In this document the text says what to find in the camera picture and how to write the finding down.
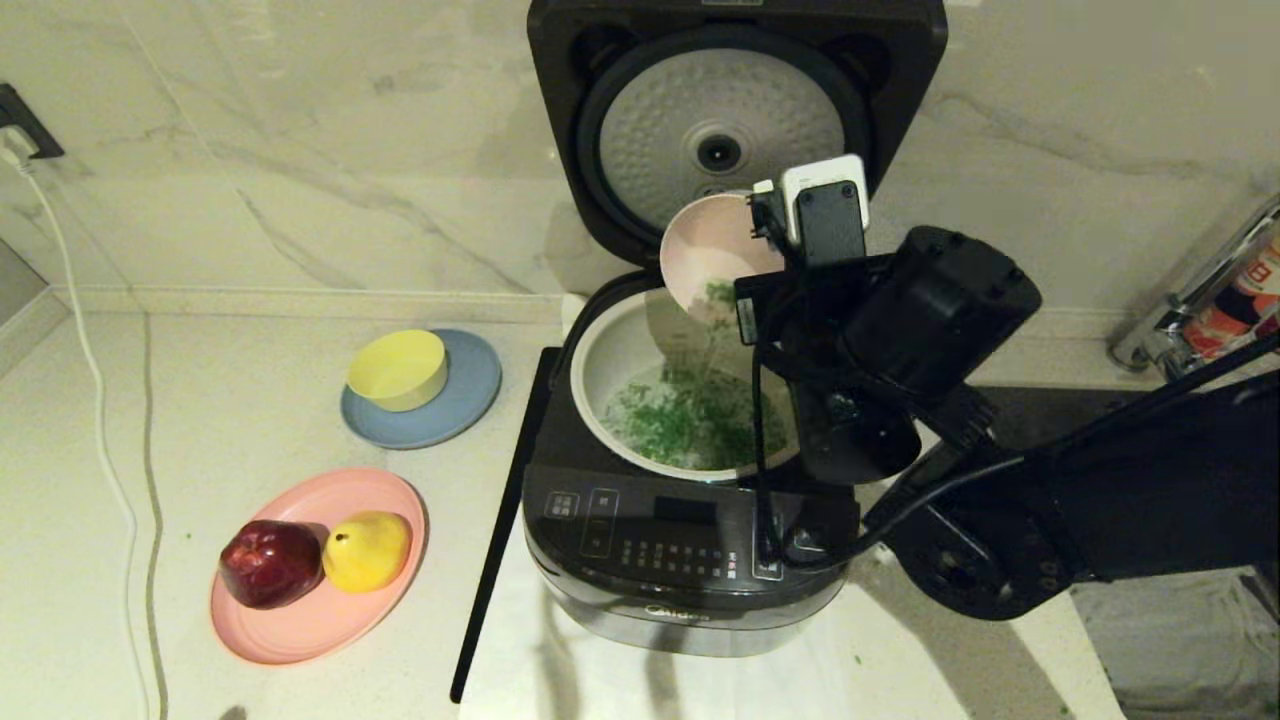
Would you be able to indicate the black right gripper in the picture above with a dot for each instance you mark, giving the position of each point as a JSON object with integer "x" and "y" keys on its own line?
{"x": 790, "y": 300}

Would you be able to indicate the pink bowl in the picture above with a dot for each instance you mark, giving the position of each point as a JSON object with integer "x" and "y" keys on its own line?
{"x": 700, "y": 250}

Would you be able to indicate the green chopped bits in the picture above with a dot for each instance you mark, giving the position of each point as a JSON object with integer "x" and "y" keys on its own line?
{"x": 690, "y": 420}

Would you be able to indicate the black rice cooker lid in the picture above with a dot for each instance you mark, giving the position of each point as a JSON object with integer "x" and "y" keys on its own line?
{"x": 640, "y": 100}

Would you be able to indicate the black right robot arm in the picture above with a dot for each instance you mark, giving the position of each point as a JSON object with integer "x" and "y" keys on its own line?
{"x": 1100, "y": 500}

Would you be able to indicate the white inner pot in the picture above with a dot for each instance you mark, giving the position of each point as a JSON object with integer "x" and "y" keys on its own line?
{"x": 610, "y": 370}

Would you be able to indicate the black rice cooker body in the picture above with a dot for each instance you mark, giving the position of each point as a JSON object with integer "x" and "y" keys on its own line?
{"x": 650, "y": 590}

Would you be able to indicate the yellow bowl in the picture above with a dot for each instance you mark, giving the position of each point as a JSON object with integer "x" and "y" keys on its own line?
{"x": 400, "y": 370}

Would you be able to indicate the blue plate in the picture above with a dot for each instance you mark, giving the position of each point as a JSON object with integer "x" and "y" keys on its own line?
{"x": 465, "y": 405}

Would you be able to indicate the chrome faucet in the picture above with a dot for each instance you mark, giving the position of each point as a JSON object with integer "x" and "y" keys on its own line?
{"x": 1200, "y": 310}

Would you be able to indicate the orange red bottle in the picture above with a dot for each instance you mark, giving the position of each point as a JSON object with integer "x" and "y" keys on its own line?
{"x": 1240, "y": 310}

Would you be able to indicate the yellow pear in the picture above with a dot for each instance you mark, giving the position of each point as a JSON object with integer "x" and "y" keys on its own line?
{"x": 366, "y": 553}

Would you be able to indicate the grey rag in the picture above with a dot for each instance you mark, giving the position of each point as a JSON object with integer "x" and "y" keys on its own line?
{"x": 1180, "y": 640}

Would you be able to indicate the pink plate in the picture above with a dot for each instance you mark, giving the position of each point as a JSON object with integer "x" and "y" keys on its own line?
{"x": 320, "y": 630}

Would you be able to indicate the red apple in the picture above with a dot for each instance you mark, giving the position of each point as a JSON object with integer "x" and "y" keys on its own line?
{"x": 270, "y": 565}

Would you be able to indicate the white plug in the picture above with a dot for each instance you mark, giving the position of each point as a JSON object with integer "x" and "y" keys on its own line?
{"x": 15, "y": 152}

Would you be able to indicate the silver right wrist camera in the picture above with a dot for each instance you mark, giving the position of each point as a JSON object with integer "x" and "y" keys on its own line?
{"x": 825, "y": 205}

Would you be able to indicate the black wall socket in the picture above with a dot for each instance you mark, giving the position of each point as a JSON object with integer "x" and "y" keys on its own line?
{"x": 25, "y": 115}

